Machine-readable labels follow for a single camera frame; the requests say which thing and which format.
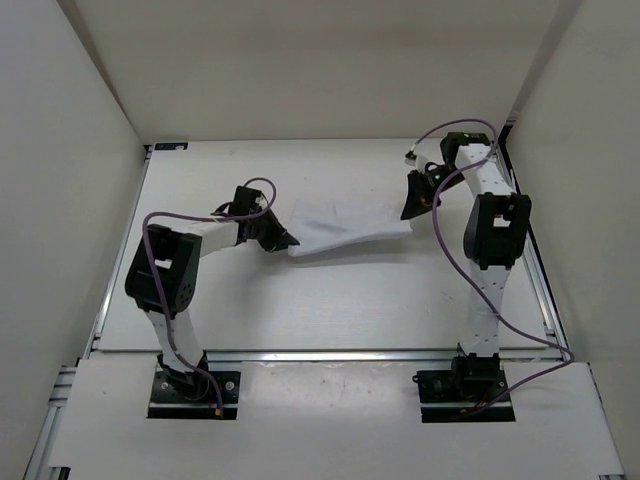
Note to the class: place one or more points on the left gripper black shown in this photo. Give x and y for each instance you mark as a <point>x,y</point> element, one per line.
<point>279,237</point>

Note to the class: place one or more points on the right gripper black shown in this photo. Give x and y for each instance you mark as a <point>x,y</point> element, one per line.
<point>419,200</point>

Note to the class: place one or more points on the white skirt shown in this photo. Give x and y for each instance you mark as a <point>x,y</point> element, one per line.
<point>321,227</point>

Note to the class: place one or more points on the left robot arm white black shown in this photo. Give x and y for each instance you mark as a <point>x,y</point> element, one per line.
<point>162,277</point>

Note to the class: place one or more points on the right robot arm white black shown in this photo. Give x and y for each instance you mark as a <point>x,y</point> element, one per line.
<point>493,240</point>

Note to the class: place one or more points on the white front cover board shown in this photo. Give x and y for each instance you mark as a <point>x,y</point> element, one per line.
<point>315,421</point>

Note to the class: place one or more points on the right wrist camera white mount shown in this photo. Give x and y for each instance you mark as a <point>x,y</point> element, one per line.
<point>416,161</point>

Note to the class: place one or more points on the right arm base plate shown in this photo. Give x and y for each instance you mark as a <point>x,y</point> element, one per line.
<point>446,400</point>

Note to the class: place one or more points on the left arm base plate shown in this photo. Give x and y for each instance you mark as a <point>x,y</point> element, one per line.
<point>169,399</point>

